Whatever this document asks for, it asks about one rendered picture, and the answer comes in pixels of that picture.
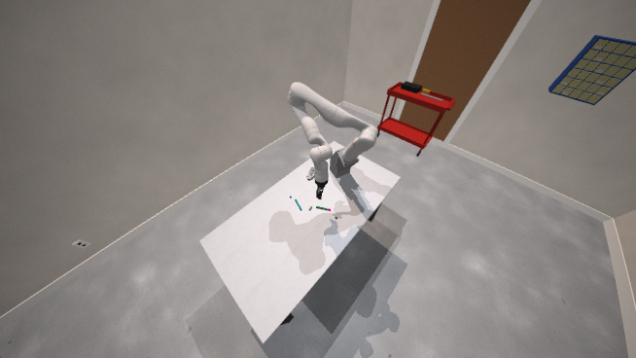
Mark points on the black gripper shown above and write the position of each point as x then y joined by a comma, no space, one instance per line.
320,186

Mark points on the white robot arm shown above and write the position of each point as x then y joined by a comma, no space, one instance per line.
335,116

